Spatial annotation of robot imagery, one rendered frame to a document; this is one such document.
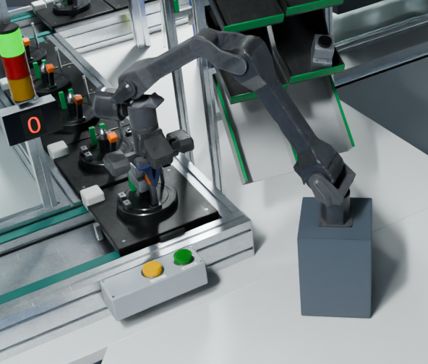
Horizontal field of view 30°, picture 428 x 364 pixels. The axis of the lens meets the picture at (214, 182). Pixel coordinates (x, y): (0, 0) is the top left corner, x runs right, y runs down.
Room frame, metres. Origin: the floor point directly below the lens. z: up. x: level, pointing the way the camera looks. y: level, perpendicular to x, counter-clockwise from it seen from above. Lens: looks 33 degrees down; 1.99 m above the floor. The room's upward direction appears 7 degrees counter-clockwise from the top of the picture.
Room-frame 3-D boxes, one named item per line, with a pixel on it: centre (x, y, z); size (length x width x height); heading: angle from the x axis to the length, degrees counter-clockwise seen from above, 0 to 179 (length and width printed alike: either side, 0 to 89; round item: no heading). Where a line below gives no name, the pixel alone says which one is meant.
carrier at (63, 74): (2.18, 0.46, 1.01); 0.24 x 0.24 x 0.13; 24
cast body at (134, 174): (1.51, 0.16, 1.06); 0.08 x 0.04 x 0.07; 24
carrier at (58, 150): (1.73, 0.26, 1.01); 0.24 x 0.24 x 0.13; 24
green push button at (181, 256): (1.30, 0.08, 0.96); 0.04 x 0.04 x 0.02
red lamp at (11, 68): (1.53, 0.38, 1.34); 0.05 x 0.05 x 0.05
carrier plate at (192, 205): (1.50, 0.16, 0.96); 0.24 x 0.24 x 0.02; 24
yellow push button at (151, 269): (1.27, 0.15, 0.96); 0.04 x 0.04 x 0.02
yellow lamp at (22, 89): (1.53, 0.38, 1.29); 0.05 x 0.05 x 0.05
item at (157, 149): (1.39, 0.10, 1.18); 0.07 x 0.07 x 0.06; 22
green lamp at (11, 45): (1.53, 0.38, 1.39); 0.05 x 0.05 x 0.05
